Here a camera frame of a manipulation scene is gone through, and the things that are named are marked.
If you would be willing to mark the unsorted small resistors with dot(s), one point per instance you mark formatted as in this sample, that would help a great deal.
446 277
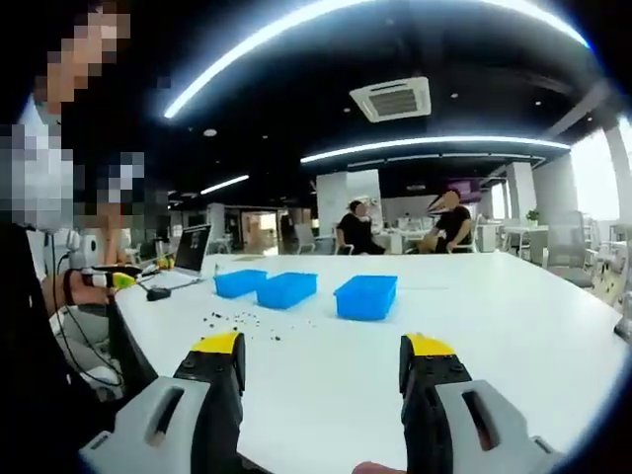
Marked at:
237 320

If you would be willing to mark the small potted plant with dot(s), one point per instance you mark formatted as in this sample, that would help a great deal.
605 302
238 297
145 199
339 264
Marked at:
532 217

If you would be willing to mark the blue plastic bin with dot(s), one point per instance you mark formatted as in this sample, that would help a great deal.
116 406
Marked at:
286 293
239 286
365 301

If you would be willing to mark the person's right hand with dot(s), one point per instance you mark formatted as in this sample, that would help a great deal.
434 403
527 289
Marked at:
376 469

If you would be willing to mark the white chest-worn device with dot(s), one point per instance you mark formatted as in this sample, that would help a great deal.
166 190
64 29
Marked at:
37 114

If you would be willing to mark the white ceiling air vent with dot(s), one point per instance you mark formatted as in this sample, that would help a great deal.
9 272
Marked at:
391 100

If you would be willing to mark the white mesh office chair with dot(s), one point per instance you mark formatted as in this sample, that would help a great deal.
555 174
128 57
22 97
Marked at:
476 234

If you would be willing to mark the purple red wall mural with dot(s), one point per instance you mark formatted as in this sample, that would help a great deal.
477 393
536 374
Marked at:
466 190

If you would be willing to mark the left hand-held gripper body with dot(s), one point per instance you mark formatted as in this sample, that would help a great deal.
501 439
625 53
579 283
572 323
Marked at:
85 251

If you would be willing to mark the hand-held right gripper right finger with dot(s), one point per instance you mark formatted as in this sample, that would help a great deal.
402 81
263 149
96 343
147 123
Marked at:
494 434

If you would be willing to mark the short ceiling light strip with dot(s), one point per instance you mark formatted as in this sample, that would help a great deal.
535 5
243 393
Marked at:
224 184

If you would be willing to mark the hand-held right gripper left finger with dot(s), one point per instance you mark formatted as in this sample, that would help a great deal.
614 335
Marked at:
148 434

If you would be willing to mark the curved ceiling light strip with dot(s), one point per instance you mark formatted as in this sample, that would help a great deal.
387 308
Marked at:
434 143

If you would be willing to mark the black computer mouse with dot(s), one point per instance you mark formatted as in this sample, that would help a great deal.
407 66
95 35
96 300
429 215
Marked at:
159 294

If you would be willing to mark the long curved ceiling light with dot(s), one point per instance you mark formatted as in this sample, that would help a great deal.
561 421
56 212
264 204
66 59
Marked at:
296 37

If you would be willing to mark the white laptop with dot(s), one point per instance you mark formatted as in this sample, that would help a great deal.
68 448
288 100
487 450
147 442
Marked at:
192 249

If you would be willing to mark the person's left hand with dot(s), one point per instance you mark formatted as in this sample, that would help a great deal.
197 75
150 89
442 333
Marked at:
96 293

